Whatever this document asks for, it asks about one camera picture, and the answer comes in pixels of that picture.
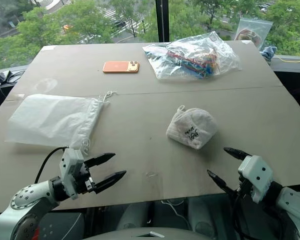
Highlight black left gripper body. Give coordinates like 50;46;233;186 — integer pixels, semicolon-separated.
75;159;97;196

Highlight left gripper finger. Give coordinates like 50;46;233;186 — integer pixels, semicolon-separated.
84;152;116;170
93;170;127;195

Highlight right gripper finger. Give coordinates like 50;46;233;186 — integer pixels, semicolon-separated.
223;147;252;161
206;169;238;196

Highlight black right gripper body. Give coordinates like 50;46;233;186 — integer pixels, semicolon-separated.
231;174;253;202

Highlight white towel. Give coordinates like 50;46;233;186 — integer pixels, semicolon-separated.
166;104;218;150

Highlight white drawstring bag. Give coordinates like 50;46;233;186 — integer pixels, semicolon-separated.
4;90;118;157

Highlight clear bag of colourful items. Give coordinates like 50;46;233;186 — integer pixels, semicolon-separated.
142;31;241;81

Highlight clear zip bag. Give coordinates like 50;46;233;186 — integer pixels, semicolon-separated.
234;17;274;51

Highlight grey robot torso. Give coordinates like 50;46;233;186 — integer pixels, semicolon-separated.
82;226;215;240

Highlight orange smartphone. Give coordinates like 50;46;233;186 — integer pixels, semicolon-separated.
102;60;140;74

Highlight blue cloth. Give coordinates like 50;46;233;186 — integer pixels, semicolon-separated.
259;45;278;61

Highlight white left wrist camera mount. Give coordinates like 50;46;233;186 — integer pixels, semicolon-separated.
59;147;87;200

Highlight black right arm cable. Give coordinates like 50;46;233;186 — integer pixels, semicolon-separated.
230;193;248;240

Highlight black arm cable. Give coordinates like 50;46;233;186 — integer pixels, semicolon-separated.
230;193;248;240
34;146;67;186

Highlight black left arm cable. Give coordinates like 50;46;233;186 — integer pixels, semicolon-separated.
34;146;67;186

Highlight thin white cable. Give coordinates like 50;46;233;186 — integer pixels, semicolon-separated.
161;199;188;219

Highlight yellow cable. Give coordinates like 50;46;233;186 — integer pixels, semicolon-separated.
277;56;300;63

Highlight black cables on sill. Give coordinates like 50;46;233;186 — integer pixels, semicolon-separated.
6;69;26;84

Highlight black window post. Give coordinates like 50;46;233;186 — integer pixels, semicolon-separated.
156;0;171;42

